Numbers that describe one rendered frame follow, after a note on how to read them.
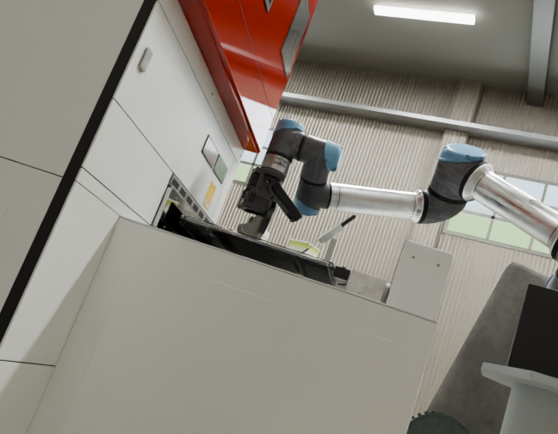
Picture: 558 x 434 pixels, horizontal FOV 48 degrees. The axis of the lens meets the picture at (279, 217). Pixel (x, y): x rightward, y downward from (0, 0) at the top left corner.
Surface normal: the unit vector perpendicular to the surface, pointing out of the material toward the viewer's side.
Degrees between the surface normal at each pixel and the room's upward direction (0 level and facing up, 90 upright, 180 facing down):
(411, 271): 90
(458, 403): 90
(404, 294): 90
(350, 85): 90
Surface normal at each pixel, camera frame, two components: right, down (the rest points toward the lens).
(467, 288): -0.32, -0.33
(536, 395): -0.59, -0.39
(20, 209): -0.11, -0.28
